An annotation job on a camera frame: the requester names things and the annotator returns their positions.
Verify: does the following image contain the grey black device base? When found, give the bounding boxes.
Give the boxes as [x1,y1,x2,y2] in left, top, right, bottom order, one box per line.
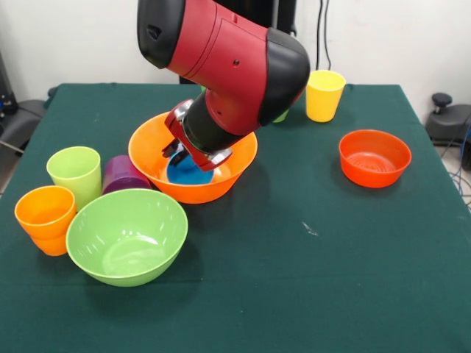
[425,91,471,148]
[0,99,51,155]

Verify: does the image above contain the purple cup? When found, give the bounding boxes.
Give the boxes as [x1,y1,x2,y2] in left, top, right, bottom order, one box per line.
[102,154,152,195]

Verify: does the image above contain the blue cup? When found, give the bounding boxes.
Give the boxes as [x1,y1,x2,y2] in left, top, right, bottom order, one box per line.
[166,153,215,185]

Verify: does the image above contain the red bowl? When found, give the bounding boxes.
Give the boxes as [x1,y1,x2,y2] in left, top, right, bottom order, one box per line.
[339,129,412,189]

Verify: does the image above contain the black wall cable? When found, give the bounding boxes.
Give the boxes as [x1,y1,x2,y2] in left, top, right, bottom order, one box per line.
[316,0,334,73]

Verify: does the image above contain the large green bowl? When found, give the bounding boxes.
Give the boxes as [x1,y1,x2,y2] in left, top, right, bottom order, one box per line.
[65,188,189,288]

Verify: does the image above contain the tangle of floor cables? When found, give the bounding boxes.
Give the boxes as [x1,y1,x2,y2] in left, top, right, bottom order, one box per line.
[439,124,471,214]

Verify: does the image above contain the dark green tablecloth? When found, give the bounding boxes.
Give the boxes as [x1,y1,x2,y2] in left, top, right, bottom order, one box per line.
[0,82,471,353]

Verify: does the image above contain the orange cup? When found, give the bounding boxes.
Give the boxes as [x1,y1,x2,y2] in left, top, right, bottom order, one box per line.
[14,185,78,239]
[29,231,70,257]

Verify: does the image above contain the lime green cup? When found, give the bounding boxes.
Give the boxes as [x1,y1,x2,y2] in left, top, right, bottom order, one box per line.
[46,146,103,213]

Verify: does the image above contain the large orange bowl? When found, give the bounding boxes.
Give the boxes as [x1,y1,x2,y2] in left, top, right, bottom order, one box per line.
[127,112,258,205]

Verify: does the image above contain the yellow cup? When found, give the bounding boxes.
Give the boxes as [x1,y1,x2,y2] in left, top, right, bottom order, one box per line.
[305,69,347,124]

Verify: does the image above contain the black equipment box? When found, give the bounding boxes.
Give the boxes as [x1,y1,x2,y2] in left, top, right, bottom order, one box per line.
[0,49,18,119]

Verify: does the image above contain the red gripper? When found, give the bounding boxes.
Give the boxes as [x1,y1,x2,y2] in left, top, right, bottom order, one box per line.
[160,110,222,172]

